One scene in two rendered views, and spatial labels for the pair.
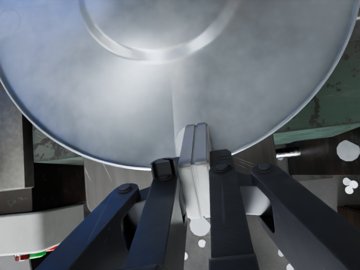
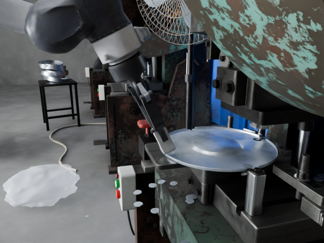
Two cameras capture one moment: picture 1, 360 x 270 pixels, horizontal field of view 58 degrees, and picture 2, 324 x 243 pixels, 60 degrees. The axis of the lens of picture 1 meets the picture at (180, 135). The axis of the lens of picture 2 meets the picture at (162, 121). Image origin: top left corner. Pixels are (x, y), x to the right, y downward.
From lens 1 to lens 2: 0.59 m
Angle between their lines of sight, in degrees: 64
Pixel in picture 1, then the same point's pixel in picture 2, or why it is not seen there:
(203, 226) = (138, 204)
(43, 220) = (132, 176)
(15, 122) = not seen: hidden behind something
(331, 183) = not seen: outside the picture
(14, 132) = not seen: hidden behind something
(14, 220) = (131, 169)
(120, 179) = (155, 146)
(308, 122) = (194, 230)
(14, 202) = (138, 169)
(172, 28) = (202, 146)
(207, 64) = (194, 153)
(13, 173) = (149, 164)
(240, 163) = (166, 159)
